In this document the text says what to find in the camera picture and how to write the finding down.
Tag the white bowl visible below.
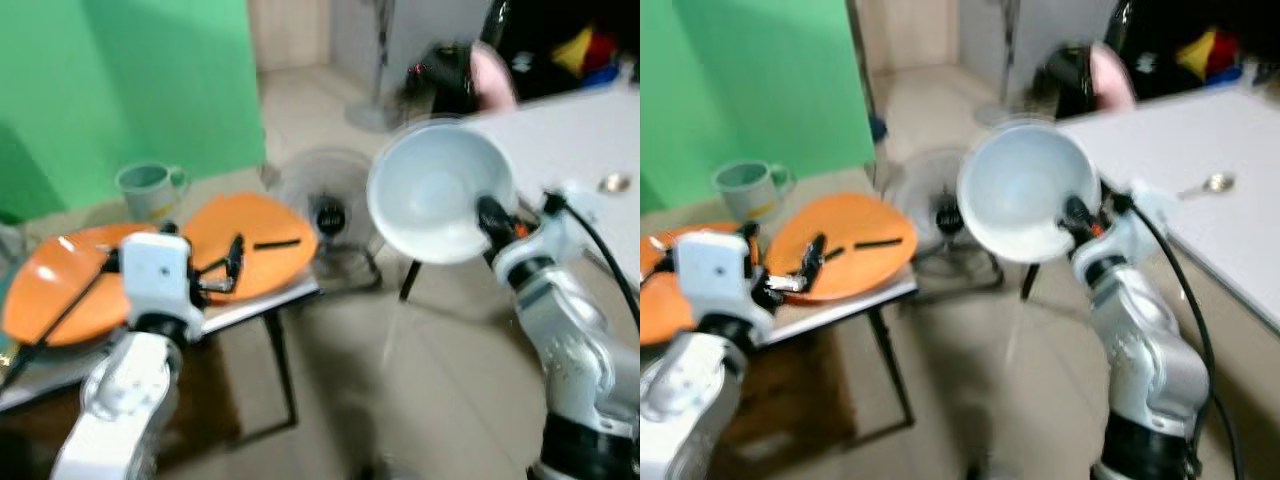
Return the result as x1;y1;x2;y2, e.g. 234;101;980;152
366;119;519;267
956;121;1104;266

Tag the green mug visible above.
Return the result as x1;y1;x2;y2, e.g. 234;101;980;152
115;162;191;224
711;159;797;224

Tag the orange plate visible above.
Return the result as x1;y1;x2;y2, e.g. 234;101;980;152
764;191;919;304
184;191;320;303
640;234;703;347
2;224;153;347

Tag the small black-legged side table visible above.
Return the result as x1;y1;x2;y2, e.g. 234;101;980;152
745;275;921;441
0;270;323;446

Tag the grey floor fan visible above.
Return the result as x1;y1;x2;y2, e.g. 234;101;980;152
268;147;387;293
888;147;1003;283

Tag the large white table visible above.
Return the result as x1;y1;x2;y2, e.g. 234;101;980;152
1020;84;1280;337
400;84;641;303

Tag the black bag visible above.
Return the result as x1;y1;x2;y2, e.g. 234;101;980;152
398;40;483;118
1034;44;1098;118

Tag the pink cloth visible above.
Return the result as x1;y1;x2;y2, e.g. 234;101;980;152
469;44;519;112
1089;41;1137;112

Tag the green backdrop screen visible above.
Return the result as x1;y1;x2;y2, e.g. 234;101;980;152
640;0;877;217
0;0;267;223

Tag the grey standing fan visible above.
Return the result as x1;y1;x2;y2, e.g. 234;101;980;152
974;0;1043;128
344;0;423;133

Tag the dark backdrop stand pole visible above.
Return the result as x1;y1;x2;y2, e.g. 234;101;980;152
845;0;885;193

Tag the black yellow red clothing pile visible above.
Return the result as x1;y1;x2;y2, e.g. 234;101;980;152
478;0;641;102
1108;0;1280;102

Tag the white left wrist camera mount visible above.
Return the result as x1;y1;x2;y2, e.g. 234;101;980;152
671;230;763;321
119;231;207;322

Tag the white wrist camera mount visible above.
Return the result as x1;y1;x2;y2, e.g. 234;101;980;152
1093;180;1183;259
671;230;763;321
119;231;207;322
512;182;603;263

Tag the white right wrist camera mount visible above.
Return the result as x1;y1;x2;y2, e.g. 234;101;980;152
1093;180;1183;259
512;182;603;263

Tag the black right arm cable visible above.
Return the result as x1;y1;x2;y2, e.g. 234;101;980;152
1112;192;1247;480
543;192;641;333

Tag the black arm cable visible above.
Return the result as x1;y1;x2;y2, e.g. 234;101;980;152
1112;192;1247;480
0;246;123;393
543;192;641;333

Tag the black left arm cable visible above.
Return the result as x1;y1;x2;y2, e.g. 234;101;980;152
0;246;123;393

